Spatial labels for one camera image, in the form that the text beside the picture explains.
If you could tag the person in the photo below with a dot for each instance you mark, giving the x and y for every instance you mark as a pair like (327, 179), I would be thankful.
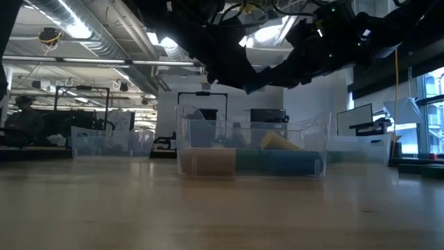
(26, 125)

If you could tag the green cylinder block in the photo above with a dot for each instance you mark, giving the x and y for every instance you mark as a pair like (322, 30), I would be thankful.
(255, 161)

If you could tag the ceiling light strip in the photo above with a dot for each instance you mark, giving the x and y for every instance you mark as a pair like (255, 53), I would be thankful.
(93, 60)

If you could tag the white board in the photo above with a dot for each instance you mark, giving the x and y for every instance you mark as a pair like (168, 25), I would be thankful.
(119, 119)

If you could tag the black aluminium table frame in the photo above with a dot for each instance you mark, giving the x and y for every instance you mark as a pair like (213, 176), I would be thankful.
(34, 154)

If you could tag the white hanging sheet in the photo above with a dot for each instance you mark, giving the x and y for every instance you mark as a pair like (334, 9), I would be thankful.
(404, 111)

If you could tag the silver ventilation duct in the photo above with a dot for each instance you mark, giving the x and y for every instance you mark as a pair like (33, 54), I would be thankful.
(100, 45)

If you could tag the blue cylinder block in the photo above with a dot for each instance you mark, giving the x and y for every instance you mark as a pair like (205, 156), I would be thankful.
(298, 163)

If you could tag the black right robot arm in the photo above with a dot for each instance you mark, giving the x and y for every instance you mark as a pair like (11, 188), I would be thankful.
(399, 31)

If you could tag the grey wall plate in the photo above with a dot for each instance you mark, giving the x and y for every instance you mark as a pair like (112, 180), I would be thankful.
(206, 86)

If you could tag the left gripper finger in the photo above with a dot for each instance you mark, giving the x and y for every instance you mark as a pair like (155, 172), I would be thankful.
(239, 76)

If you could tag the natural wood cylinder block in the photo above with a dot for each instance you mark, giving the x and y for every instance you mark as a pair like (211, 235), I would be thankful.
(208, 161)

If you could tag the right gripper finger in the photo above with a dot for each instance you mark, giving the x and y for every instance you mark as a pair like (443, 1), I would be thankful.
(295, 74)

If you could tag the clear plastic bin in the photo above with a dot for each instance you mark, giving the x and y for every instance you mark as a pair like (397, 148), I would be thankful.
(364, 144)
(194, 121)
(111, 144)

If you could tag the yellow cylinder block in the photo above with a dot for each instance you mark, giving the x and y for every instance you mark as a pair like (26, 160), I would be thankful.
(277, 142)

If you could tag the green plank block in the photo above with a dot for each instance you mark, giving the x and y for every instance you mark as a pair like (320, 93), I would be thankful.
(433, 172)

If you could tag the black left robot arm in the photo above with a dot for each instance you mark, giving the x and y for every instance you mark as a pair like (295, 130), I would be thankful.
(180, 21)

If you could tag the white screen monitor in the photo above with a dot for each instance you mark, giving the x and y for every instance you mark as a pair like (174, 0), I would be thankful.
(354, 119)

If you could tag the green arch block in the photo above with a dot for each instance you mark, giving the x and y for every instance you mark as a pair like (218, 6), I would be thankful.
(347, 158)

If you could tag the black monitor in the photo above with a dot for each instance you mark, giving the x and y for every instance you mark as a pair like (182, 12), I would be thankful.
(268, 115)

